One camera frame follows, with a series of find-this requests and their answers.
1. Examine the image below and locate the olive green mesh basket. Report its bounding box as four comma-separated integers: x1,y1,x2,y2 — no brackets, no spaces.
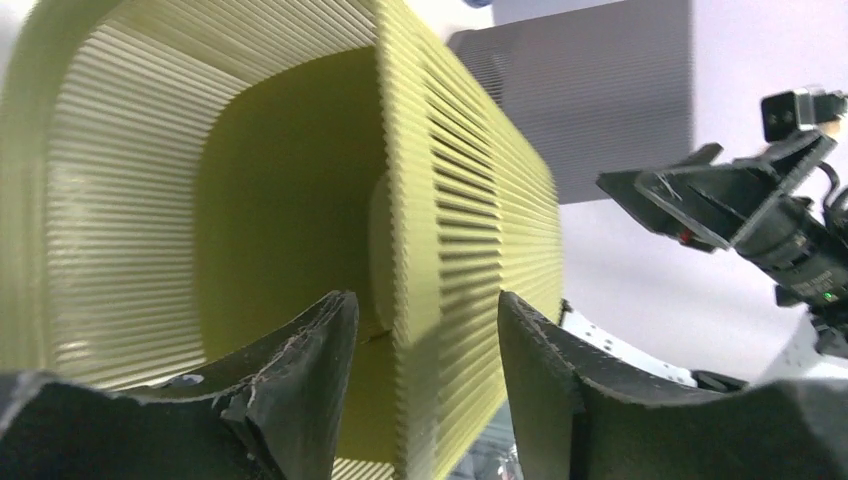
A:
1,1,562,479

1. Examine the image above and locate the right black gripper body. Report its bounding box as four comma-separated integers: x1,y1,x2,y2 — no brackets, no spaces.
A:
735,195,847,308

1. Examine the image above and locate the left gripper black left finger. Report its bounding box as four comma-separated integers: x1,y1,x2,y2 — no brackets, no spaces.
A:
1,291,359,479

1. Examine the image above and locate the grey mesh basket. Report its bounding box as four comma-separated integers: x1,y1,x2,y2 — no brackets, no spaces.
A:
448,0,693,204

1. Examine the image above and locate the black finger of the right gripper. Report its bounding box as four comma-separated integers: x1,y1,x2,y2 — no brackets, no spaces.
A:
596,132,836,252

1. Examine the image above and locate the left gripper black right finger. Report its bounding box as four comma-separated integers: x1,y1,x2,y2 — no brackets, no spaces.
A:
498,292,847,479

